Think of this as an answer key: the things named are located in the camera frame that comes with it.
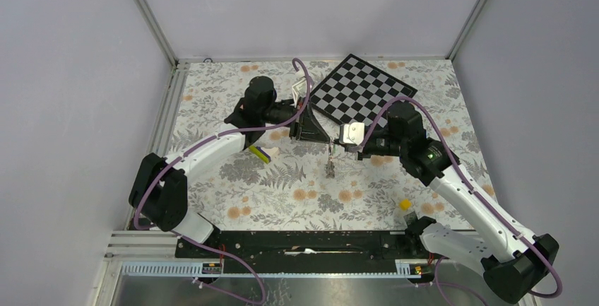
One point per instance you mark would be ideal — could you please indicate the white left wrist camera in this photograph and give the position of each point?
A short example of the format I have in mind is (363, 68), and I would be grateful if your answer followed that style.
(299, 88)

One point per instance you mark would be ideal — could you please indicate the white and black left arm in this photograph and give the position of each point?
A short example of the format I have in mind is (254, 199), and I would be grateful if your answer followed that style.
(160, 189)

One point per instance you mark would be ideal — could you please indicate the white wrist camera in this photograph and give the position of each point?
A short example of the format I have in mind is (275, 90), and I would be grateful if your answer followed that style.
(299, 88)
(351, 136)

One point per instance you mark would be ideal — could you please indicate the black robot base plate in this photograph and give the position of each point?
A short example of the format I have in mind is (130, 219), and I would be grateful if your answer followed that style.
(317, 253)

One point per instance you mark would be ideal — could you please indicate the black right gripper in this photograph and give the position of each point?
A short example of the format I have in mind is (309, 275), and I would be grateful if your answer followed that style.
(363, 154)

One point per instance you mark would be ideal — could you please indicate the black and white chessboard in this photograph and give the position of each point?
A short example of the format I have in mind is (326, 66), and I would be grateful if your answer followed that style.
(355, 91)

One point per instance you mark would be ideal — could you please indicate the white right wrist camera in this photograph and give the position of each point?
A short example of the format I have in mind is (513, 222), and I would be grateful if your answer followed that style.
(351, 136)

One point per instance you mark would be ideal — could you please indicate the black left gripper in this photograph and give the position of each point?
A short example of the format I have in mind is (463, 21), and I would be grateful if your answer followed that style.
(306, 128)

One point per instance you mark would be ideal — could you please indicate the yellow cube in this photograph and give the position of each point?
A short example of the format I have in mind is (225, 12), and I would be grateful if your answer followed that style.
(405, 205)

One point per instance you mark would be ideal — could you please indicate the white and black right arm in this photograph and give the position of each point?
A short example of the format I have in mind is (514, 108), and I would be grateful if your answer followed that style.
(510, 257)

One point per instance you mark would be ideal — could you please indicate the floral patterned table mat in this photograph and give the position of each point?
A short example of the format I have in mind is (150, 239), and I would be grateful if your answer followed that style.
(242, 192)

